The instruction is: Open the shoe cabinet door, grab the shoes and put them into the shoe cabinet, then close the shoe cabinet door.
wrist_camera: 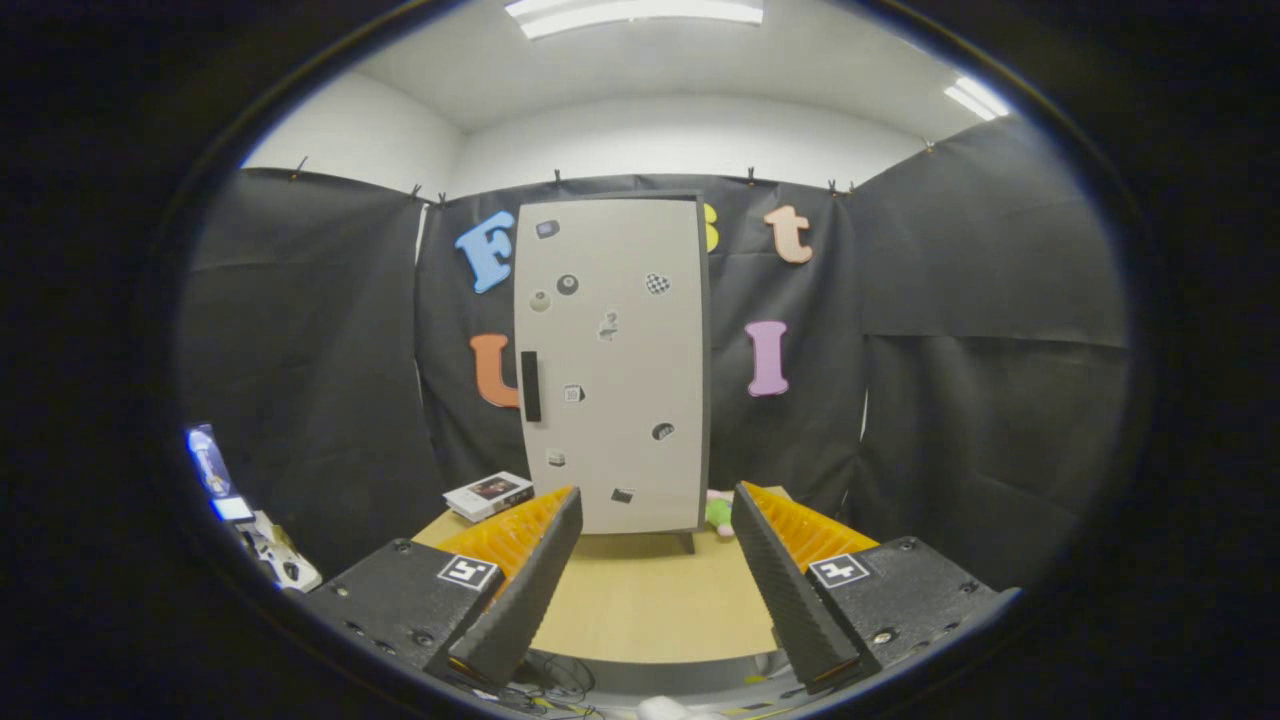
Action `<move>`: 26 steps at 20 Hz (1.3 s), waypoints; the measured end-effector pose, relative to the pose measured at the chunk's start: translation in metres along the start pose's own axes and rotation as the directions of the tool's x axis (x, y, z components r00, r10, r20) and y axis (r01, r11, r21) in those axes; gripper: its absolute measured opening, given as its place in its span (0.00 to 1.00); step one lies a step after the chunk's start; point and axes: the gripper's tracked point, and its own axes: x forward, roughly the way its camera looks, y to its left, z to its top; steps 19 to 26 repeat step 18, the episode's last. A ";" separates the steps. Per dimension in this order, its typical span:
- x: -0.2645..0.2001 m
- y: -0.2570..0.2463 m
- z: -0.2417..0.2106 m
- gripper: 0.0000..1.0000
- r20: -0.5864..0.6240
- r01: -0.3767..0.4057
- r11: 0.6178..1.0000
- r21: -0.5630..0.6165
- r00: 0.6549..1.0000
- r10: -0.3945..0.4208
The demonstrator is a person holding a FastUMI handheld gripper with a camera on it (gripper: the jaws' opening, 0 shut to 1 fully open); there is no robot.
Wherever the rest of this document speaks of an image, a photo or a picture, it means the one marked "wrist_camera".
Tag long ceiling light panel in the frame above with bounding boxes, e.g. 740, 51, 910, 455
505, 0, 766, 41

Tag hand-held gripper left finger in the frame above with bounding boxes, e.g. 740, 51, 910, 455
300, 487, 584, 691

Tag black cables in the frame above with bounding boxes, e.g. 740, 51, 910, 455
470, 650, 621, 719

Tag dark grey shoe cabinet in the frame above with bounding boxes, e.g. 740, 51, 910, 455
513, 190, 713, 554

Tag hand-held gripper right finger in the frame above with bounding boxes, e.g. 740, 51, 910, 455
730, 482, 1021, 691

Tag white cluttered objects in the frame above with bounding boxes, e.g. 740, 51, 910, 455
240, 510, 323, 593

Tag small ceiling light panel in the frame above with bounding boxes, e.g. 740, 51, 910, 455
943, 75, 1013, 123

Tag black backdrop cloth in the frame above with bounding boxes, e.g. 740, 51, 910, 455
180, 115, 1131, 591

